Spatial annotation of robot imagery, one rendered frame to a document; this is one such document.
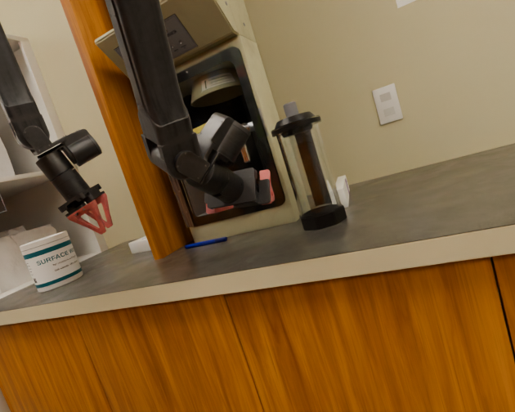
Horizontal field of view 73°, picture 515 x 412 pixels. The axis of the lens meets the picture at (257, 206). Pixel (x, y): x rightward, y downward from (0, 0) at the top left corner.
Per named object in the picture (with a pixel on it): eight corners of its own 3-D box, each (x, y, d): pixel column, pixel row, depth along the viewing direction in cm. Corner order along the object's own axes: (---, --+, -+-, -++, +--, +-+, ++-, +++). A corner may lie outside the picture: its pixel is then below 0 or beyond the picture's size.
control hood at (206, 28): (139, 85, 96) (126, 48, 94) (239, 33, 82) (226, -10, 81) (107, 81, 85) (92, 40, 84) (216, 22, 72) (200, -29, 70)
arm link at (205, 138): (145, 150, 55) (172, 168, 49) (182, 88, 55) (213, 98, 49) (198, 180, 64) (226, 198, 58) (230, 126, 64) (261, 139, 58)
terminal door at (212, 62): (190, 227, 100) (143, 91, 95) (287, 203, 87) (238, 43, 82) (189, 228, 99) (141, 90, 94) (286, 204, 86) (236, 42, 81)
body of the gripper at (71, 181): (104, 189, 84) (83, 163, 82) (87, 199, 74) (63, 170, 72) (82, 203, 85) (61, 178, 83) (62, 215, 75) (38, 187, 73)
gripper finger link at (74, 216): (123, 218, 84) (97, 186, 81) (112, 228, 77) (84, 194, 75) (100, 233, 84) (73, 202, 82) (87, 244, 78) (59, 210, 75)
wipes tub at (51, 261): (66, 277, 116) (49, 235, 114) (92, 271, 111) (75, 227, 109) (29, 295, 105) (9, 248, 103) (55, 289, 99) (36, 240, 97)
